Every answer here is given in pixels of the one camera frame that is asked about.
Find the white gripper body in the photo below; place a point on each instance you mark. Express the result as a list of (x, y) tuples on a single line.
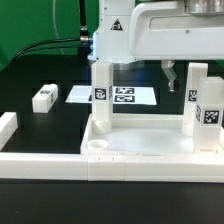
[(178, 30)]

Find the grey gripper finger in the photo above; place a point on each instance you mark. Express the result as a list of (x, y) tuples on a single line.
[(167, 67)]

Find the white desk top tray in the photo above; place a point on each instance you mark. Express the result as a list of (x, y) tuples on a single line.
[(141, 135)]

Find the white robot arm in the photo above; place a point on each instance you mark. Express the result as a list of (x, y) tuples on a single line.
[(111, 39)]

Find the fiducial marker plate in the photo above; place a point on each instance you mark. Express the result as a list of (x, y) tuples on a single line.
[(121, 95)]

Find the white U-shaped obstacle fence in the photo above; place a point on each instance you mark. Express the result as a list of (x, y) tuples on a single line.
[(105, 167)]

